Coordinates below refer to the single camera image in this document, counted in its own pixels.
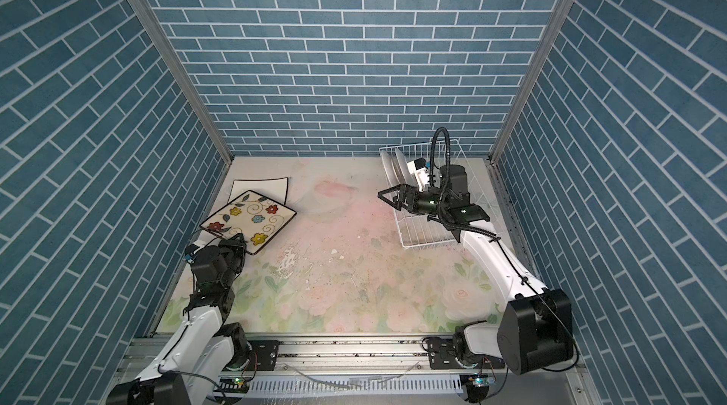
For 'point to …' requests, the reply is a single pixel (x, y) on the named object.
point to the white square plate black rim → (275, 188)
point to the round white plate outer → (390, 167)
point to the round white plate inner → (403, 171)
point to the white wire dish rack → (417, 229)
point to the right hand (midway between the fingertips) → (391, 199)
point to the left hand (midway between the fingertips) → (251, 229)
